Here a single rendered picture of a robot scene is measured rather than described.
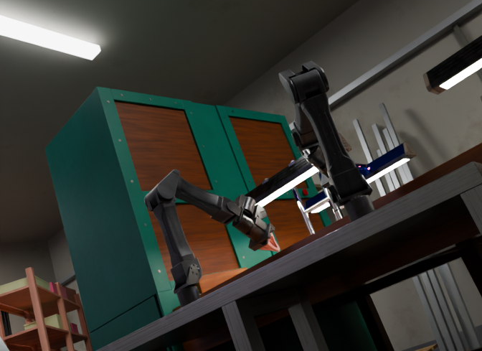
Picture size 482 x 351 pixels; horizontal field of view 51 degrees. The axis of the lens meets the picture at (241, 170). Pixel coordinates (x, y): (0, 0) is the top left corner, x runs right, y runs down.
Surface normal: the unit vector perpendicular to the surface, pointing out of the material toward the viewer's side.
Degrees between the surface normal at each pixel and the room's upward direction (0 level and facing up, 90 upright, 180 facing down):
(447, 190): 90
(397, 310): 90
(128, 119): 90
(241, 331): 90
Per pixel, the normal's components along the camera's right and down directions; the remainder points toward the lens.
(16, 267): 0.72, -0.47
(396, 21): -0.61, -0.06
